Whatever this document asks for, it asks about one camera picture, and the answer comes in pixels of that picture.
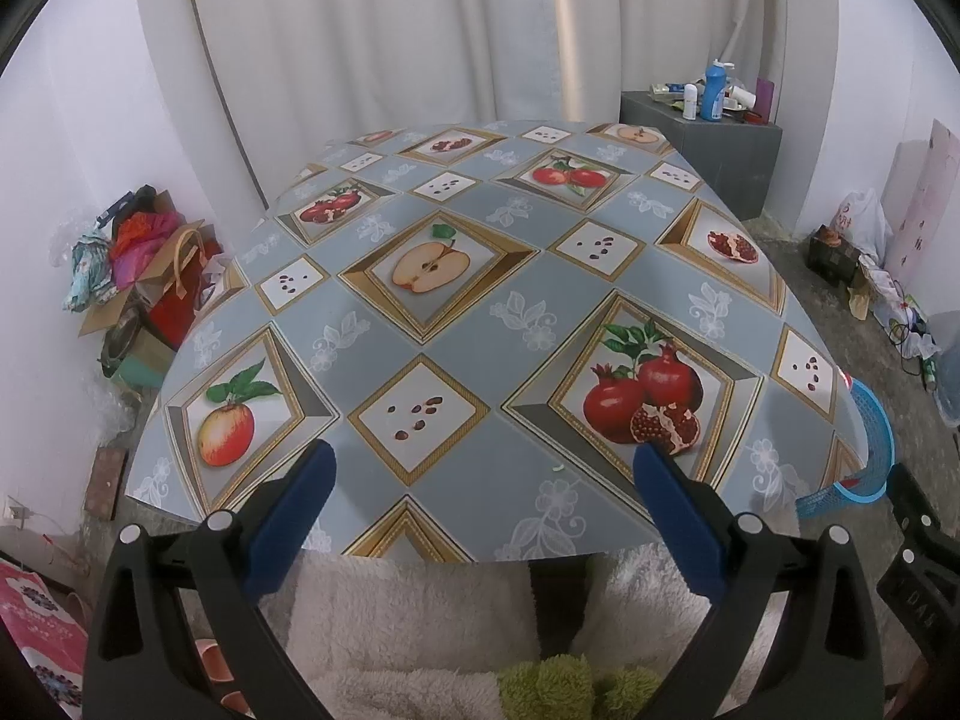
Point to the dark box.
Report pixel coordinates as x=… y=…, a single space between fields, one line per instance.
x=832 y=259

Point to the blue mesh waste bin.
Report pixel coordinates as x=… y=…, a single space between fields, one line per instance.
x=874 y=420

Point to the white fluffy rug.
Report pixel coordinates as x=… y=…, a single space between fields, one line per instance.
x=420 y=615

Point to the cardboard box with clothes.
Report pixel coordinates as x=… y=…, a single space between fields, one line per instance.
x=135 y=232

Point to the heap of crumpled bags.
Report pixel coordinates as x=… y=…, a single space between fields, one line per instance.
x=900 y=307

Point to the brown brick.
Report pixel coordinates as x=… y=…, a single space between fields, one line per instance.
x=105 y=484

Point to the white curtain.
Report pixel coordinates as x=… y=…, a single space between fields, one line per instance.
x=450 y=30

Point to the grey cabinet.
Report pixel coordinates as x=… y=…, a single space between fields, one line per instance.
x=720 y=157

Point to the white plastic bag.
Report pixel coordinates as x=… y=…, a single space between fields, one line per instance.
x=862 y=221

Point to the purple box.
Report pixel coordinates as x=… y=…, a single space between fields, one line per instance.
x=765 y=101

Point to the green fluffy cloth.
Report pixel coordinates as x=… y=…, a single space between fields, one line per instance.
x=570 y=690

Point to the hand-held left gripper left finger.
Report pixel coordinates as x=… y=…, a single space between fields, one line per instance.
x=292 y=510

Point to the white tube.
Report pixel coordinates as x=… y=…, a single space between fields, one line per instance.
x=741 y=97

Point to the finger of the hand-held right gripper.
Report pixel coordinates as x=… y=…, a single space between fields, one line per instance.
x=911 y=499

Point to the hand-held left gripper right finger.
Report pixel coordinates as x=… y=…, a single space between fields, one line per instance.
x=675 y=525

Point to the pink printed bag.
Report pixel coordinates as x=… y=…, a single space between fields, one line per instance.
x=37 y=630

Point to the white wall socket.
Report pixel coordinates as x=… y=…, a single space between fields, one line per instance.
x=13 y=514

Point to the fruit print tablecloth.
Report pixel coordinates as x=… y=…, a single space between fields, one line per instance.
x=487 y=300

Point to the dark thin hoop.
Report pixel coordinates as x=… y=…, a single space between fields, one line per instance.
x=225 y=90

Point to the small white bottle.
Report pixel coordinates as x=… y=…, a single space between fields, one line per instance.
x=690 y=103

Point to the blue and white bottle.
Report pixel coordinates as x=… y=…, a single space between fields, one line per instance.
x=714 y=94

